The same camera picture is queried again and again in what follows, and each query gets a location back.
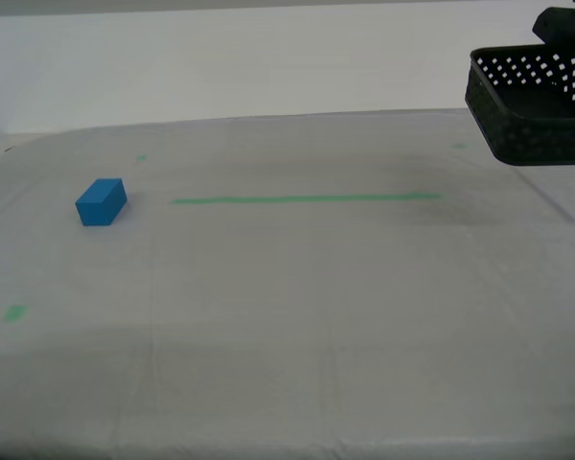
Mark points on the black perforated plastic basket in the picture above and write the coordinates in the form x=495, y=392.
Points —
x=532, y=139

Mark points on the blue rectangular block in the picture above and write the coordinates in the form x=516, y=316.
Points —
x=98, y=206

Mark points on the long green tape strip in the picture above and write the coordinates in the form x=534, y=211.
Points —
x=306, y=198

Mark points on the white woven table cloth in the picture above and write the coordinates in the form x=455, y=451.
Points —
x=287, y=311

